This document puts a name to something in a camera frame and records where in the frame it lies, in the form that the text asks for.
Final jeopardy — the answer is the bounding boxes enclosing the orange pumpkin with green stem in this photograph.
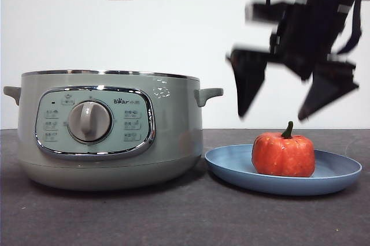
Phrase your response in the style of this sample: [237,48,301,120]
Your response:
[251,121,316,178]

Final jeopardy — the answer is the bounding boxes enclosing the blue plate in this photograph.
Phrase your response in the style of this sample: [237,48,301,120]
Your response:
[204,144,362,196]

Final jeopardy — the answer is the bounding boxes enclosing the green electric steamer pot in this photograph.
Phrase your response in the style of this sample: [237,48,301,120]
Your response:
[2,69,224,192]

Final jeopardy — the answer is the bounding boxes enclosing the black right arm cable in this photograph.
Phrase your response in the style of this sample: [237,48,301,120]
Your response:
[336,0,364,55]

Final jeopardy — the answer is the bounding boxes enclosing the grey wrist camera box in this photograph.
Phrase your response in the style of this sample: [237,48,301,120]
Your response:
[245,0,287,24]

